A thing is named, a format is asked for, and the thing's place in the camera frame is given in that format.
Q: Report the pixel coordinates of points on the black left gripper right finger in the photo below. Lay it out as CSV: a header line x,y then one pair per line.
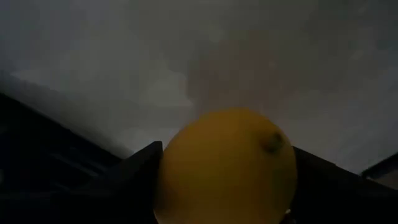
x,y
335,199

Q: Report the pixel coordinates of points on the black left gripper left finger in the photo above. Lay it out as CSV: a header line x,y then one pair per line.
x,y
124,193

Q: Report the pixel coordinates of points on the yellow lemon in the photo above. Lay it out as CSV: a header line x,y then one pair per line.
x,y
224,168

